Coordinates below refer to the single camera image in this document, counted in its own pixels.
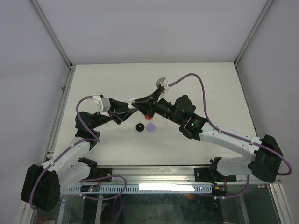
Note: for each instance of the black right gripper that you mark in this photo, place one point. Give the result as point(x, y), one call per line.
point(145, 108)

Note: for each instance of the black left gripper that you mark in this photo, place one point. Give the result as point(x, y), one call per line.
point(119, 107)

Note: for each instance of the black round charging case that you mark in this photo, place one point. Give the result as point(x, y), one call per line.
point(140, 127)

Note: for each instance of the purple round earbud charging case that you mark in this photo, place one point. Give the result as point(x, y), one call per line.
point(151, 127)

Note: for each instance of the white round charging case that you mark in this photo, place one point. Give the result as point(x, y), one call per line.
point(130, 103)

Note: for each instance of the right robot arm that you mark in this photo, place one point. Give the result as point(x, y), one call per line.
point(260, 157)

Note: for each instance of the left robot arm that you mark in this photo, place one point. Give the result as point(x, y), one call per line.
point(45, 183)

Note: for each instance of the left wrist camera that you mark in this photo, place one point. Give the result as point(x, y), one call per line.
point(103, 104)

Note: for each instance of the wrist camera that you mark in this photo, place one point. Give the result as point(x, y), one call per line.
point(103, 104)
point(163, 85)

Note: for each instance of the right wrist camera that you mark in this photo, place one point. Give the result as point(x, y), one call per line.
point(163, 85)

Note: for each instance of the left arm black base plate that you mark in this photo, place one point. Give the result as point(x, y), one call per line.
point(103, 172)

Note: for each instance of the aluminium mounting rail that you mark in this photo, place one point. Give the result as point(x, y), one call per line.
point(163, 173)

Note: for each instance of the white slotted cable duct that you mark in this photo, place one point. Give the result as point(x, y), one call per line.
point(142, 188)

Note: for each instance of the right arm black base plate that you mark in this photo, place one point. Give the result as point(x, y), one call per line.
point(203, 174)

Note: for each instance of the aluminium frame post left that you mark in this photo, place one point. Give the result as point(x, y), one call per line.
point(53, 37)

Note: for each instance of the aluminium frame post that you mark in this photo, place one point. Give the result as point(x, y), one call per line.
point(53, 37)
point(253, 30)

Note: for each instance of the aluminium frame post right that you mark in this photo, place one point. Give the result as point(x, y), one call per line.
point(253, 30)

